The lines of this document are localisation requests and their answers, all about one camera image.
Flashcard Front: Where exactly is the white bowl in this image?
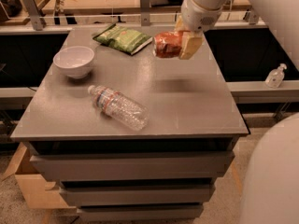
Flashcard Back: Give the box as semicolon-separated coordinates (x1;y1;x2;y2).
53;46;94;79

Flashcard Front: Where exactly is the grey drawer cabinet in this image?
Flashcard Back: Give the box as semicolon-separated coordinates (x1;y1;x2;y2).
12;27;248;221

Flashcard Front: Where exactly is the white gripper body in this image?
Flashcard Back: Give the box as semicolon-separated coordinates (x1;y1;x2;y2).
181;0;221;32

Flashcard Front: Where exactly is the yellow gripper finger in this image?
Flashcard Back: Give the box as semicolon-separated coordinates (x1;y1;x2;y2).
174;16;185;32
179;32;203;60

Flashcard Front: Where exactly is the clear plastic water bottle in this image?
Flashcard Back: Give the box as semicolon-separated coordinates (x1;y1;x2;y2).
88;85;149;131

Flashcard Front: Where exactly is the crushed red coke can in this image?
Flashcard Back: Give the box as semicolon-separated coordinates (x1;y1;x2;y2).
153;31;182;58

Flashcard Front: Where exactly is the left metal bracket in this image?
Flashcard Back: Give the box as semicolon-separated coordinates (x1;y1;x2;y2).
22;0;45;31

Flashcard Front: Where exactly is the cardboard box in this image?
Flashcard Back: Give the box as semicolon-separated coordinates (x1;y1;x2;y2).
1;143;70;209

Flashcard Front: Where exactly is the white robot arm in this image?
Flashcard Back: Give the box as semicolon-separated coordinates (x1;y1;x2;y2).
176;0;299;224

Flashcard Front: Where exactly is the green chip bag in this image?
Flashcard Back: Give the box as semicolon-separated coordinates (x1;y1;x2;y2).
92;23;152;55

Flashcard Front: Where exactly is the right metal bracket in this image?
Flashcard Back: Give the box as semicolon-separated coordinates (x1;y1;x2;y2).
243;9;259;25

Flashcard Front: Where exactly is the hand sanitizer bottle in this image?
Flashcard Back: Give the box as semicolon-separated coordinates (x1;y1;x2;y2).
265;63;287;88

